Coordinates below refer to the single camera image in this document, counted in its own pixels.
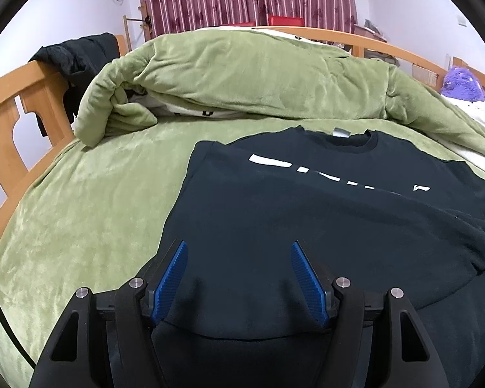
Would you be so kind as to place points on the green plush quilt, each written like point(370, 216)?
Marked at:
point(246, 72)

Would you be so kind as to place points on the green plush bed sheet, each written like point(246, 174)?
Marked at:
point(85, 230)

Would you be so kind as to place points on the white spotted bed sheet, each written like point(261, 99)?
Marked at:
point(481, 115)

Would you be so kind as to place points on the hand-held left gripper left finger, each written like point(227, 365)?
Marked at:
point(171, 279)

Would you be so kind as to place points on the red box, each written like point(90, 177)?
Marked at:
point(250, 24)
point(285, 21)

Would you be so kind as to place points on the black sweatshirt white print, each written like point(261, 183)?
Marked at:
point(287, 210)

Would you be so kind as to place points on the cluttered desk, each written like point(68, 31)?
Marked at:
point(370, 30)

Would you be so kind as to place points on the purple plush toy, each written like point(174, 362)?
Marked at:
point(462, 83)

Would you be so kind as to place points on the wooden coat rack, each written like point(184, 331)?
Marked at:
point(126, 28)

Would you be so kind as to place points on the white radiator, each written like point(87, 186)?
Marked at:
point(424, 74)

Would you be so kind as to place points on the white wall switch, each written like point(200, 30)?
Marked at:
point(461, 20)

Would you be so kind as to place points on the black jacket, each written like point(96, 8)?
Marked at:
point(81, 54)

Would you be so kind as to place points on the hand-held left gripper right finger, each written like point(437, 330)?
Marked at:
point(307, 283)

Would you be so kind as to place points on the wooden bed frame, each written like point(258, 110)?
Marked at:
point(0, 93)

